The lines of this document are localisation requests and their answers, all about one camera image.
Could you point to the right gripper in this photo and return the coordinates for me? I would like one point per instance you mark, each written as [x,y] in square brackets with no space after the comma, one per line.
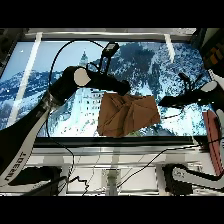
[175,101]

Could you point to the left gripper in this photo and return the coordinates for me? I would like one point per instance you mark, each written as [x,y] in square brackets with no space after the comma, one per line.
[119,86]

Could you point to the brown pants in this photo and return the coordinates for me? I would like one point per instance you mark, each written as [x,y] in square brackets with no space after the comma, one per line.
[130,115]

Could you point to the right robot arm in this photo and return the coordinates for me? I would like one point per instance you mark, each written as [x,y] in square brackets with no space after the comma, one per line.
[206,95]

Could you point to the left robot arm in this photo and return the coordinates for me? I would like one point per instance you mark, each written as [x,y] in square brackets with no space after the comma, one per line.
[30,130]

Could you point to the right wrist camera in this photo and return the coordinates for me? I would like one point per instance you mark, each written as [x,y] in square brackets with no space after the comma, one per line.
[185,78]

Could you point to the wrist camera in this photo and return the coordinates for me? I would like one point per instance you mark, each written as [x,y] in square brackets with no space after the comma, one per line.
[110,49]
[185,78]

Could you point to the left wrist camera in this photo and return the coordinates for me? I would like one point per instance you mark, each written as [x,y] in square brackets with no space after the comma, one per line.
[110,49]

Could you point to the silver frame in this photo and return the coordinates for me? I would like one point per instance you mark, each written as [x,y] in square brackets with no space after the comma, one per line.
[111,180]

